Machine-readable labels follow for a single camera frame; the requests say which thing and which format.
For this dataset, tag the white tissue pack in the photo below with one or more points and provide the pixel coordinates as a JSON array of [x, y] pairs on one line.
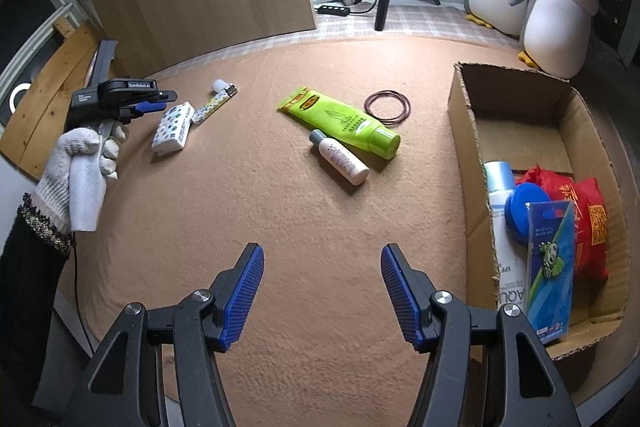
[[173, 129]]

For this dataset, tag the green cream tube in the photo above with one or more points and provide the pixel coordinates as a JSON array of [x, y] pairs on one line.
[[341, 121]]

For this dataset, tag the white lotion bottle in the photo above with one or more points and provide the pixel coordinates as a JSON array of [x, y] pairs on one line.
[[510, 255]]

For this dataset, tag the patterned lighter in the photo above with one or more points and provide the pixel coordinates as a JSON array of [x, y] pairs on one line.
[[221, 96]]

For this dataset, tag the small pink white bottle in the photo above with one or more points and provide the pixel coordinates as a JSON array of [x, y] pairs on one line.
[[339, 157]]

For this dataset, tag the blue round lid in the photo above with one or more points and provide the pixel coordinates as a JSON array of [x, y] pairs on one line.
[[516, 209]]

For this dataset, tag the wooden side table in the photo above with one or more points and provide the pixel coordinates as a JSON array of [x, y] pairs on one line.
[[40, 117]]

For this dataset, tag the blue toy package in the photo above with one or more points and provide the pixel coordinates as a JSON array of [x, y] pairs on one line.
[[550, 268]]

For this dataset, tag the red drawstring pouch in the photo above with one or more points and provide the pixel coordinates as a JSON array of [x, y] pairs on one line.
[[591, 219]]

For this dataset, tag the black power strip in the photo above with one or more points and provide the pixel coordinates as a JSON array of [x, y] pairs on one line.
[[333, 10]]

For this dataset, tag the small plush penguin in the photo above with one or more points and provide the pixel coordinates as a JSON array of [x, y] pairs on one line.
[[555, 35]]

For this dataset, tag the black sleeved left forearm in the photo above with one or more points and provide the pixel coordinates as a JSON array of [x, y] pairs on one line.
[[32, 261]]

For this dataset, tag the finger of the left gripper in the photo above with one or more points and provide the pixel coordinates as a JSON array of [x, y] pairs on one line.
[[130, 112]]

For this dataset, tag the white gloved left hand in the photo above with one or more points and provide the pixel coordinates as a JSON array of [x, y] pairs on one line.
[[52, 194]]

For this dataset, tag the small white cap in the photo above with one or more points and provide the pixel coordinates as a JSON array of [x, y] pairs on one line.
[[220, 85]]

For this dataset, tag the brown cardboard box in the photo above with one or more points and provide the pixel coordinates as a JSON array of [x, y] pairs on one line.
[[529, 119]]

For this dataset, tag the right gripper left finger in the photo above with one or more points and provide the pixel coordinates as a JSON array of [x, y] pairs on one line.
[[123, 382]]

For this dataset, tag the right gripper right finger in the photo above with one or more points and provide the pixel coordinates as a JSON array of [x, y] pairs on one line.
[[495, 352]]

